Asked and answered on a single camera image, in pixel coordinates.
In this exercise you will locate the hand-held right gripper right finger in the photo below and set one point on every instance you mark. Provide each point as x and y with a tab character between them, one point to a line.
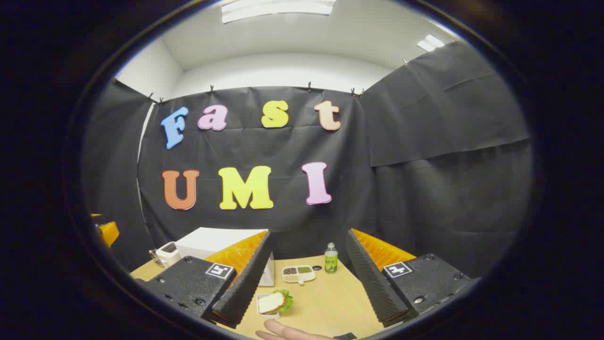
373	283

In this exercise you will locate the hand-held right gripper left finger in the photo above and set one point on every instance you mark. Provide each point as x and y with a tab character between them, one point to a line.
240	288

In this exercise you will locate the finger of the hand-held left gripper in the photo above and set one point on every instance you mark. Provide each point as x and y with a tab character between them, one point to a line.
108	232

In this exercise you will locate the sandwich with lettuce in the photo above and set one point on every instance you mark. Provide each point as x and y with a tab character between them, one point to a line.
273	302

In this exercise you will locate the white microwave oven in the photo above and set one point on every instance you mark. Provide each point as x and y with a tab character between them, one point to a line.
212	241

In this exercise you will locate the green drink bottle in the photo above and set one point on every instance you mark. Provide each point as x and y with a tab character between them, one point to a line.
331	259

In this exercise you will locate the white divided seasoning dish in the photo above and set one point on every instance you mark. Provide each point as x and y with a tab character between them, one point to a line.
298	274

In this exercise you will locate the white toaster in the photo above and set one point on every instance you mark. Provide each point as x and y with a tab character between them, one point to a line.
167	254

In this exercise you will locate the black backdrop cloth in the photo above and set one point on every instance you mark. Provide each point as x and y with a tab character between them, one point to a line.
424	165

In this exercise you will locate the small ceiling light panel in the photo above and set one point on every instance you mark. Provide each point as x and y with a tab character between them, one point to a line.
430	42

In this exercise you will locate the long ceiling light panel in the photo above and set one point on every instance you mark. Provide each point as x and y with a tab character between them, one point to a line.
278	8

